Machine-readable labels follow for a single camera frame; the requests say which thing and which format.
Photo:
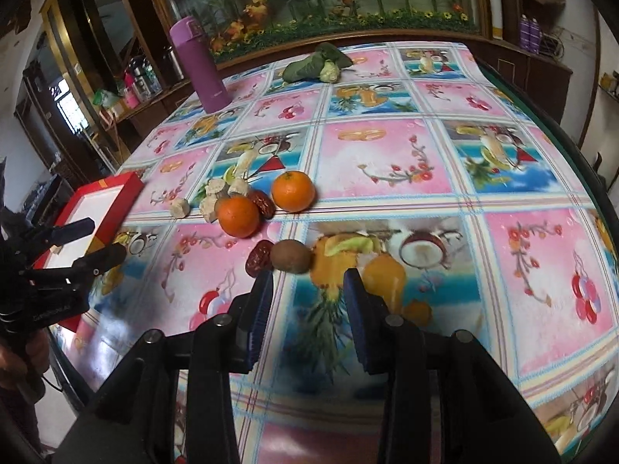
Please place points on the green snack bag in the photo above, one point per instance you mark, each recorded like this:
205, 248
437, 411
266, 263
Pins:
104, 98

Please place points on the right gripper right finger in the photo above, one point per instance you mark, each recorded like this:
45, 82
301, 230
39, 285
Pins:
387, 344

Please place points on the person's left hand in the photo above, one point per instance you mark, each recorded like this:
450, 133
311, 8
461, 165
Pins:
13, 367

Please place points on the orange mandarin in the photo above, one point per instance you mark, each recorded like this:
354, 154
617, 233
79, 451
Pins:
238, 216
293, 191

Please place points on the pink bottle on counter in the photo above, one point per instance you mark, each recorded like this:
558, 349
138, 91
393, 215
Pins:
131, 97

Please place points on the brown kiwi fruit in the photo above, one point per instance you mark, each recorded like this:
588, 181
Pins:
291, 256

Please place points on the red date front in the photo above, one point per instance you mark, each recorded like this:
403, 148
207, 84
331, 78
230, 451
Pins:
259, 258

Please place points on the steel thermos on counter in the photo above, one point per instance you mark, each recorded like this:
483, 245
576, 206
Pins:
175, 63

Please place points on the red date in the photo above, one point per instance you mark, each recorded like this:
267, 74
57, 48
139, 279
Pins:
259, 258
263, 202

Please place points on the red date rear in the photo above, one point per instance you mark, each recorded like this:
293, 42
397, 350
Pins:
263, 202

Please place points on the fruit pattern tablecloth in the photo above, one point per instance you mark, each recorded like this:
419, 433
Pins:
454, 201

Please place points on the purple bottles on shelf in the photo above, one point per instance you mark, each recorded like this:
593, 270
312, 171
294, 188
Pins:
529, 35

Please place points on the purple thermos bottle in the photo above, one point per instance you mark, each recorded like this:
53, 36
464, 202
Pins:
192, 48

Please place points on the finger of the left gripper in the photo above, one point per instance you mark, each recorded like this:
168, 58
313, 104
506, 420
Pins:
82, 271
40, 238

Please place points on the green leafy vegetable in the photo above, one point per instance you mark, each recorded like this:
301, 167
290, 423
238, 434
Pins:
325, 64

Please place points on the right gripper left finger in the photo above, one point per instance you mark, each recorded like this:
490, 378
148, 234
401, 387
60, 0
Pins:
228, 343

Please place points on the red white shallow box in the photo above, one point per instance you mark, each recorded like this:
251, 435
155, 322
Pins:
107, 202

